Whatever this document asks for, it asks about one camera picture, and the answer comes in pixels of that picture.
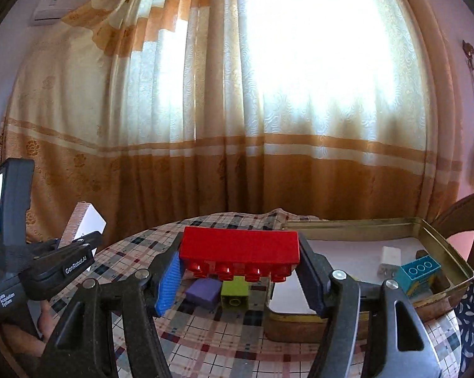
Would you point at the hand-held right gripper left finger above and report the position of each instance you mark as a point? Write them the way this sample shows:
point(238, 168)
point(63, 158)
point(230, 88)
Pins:
point(168, 283)

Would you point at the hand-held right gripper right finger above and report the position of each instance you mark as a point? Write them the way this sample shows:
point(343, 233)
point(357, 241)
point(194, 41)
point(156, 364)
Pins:
point(311, 279)

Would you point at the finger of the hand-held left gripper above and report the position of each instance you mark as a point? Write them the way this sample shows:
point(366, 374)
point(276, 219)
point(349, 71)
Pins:
point(87, 240)

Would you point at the white cardboard box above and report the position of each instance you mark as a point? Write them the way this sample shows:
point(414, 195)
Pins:
point(87, 220)

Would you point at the purple block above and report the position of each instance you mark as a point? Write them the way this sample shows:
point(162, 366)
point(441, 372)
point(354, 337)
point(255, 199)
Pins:
point(201, 293)

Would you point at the gold metal tin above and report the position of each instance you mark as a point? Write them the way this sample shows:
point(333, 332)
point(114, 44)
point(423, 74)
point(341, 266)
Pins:
point(351, 230)

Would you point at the green block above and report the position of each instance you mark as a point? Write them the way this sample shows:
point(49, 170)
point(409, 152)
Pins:
point(235, 291)

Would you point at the red building block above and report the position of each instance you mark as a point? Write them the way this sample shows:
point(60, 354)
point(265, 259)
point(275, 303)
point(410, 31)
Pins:
point(241, 244)

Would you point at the white charger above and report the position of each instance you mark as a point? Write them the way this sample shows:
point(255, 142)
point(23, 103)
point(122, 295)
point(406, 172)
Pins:
point(390, 260)

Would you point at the teal building block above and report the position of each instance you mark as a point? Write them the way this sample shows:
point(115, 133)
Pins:
point(418, 283)

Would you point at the person's left hand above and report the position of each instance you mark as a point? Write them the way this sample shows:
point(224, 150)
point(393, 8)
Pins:
point(50, 321)

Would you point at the white paper liner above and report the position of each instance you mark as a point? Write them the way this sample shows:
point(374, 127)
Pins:
point(347, 252)

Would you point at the plaid tablecloth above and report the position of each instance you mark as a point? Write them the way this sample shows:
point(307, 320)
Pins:
point(229, 342)

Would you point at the brown chair back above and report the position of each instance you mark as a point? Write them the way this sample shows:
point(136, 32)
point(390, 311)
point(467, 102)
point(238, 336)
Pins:
point(457, 212)

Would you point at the dark blue leaf-print cushion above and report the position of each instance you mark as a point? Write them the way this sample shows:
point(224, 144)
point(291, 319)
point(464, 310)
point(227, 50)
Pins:
point(473, 315)

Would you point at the cream and orange curtain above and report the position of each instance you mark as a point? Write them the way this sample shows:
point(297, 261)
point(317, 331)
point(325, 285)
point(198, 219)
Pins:
point(221, 126)

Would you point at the white air conditioner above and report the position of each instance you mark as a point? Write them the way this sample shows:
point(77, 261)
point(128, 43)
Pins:
point(48, 8)

